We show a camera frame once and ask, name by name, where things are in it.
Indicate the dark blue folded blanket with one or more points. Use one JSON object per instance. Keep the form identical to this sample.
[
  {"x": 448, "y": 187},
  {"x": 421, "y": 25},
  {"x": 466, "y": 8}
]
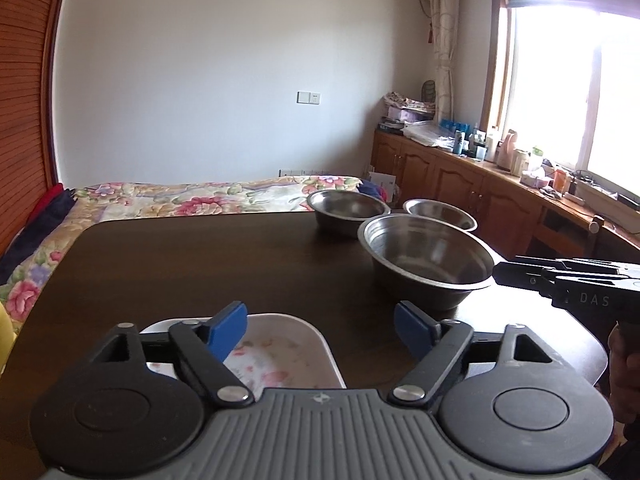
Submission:
[{"x": 35, "y": 231}]

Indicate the deep steel bowl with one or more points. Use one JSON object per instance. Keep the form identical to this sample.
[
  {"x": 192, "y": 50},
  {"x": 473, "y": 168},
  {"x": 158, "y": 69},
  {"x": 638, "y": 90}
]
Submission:
[{"x": 343, "y": 212}]

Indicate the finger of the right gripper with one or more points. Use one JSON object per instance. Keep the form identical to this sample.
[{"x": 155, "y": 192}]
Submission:
[
  {"x": 580, "y": 264},
  {"x": 543, "y": 278}
]

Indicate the yellow cloth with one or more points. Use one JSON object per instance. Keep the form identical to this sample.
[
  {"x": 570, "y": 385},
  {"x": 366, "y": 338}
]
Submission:
[{"x": 7, "y": 337}]

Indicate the small steel bowl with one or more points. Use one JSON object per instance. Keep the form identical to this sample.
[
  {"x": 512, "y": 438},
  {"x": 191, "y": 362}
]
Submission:
[{"x": 434, "y": 209}]

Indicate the window with wooden frame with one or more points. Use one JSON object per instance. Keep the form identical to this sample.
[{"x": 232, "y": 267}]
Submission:
[{"x": 567, "y": 83}]

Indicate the patterned curtain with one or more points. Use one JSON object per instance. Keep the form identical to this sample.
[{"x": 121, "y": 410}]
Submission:
[{"x": 445, "y": 20}]

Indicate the white floral rectangular tray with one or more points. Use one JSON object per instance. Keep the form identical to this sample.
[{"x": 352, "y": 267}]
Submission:
[{"x": 276, "y": 350}]

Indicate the wall power outlets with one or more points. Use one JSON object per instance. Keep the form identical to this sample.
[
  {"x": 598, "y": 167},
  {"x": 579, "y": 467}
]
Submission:
[{"x": 291, "y": 173}]

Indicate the white wall switch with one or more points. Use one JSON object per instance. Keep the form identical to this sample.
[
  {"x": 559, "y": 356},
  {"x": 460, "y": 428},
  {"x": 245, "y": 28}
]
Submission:
[{"x": 306, "y": 97}]

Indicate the red folded blanket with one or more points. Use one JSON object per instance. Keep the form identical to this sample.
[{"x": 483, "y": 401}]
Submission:
[{"x": 53, "y": 192}]

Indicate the pink bottle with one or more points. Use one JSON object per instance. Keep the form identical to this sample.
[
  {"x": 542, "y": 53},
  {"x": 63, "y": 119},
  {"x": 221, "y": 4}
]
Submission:
[{"x": 507, "y": 150}]

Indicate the person's right hand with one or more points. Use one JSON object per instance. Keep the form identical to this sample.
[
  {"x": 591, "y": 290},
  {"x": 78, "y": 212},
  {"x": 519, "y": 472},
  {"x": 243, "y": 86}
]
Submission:
[{"x": 624, "y": 379}]

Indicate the white paper box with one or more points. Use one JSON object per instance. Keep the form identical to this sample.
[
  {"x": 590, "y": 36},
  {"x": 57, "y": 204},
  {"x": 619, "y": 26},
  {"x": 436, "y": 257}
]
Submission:
[{"x": 386, "y": 181}]

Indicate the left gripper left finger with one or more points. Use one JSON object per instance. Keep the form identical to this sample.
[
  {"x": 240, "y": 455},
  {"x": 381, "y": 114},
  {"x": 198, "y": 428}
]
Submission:
[{"x": 195, "y": 349}]

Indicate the wooden louvered wardrobe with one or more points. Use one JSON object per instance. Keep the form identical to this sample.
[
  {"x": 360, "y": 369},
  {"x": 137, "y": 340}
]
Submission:
[{"x": 28, "y": 33}]

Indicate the stack of papers and boxes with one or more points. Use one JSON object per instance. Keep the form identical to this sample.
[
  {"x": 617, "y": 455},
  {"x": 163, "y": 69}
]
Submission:
[{"x": 401, "y": 111}]

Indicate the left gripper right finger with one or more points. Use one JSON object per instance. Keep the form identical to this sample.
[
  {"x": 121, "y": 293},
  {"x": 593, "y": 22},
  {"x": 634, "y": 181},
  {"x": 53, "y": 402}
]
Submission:
[{"x": 458, "y": 366}]

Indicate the wooden low cabinet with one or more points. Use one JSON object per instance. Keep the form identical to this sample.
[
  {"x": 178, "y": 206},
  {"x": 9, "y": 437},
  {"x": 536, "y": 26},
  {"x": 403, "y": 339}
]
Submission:
[{"x": 511, "y": 218}]

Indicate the floral bed blanket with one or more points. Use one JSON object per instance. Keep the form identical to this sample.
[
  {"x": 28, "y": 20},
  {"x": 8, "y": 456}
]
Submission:
[{"x": 131, "y": 201}]

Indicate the large steel bowl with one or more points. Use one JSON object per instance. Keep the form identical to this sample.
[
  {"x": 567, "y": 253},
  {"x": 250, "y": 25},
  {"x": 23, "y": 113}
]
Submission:
[{"x": 429, "y": 262}]

